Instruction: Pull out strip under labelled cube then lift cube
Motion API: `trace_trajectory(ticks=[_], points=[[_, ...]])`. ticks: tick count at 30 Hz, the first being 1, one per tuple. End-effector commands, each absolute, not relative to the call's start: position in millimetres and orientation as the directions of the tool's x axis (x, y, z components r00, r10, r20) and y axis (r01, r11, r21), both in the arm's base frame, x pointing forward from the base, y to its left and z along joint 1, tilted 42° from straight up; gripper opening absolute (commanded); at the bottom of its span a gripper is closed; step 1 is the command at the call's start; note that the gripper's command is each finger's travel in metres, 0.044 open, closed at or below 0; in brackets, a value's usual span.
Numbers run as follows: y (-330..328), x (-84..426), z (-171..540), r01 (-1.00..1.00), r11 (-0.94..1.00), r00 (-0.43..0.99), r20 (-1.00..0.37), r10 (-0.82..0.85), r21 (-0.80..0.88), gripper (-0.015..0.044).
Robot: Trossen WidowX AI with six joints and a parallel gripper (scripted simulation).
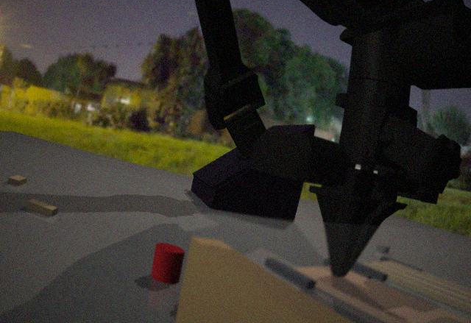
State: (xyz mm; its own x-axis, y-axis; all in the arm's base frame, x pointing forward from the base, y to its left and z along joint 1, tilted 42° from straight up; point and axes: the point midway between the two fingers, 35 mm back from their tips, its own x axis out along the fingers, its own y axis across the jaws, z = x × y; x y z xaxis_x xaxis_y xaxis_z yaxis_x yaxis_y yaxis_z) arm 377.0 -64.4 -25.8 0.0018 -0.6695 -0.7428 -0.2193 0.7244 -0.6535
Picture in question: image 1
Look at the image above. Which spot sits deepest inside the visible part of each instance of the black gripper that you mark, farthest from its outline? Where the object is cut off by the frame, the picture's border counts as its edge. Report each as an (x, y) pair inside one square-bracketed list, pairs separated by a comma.
[(347, 195)]

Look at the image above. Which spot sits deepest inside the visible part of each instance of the dark red cylinder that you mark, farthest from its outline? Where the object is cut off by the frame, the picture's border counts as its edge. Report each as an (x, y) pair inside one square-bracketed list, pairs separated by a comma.
[(167, 264)]

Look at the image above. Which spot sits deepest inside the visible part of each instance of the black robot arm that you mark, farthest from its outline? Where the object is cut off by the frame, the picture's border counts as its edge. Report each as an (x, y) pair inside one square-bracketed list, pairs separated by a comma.
[(400, 42)]

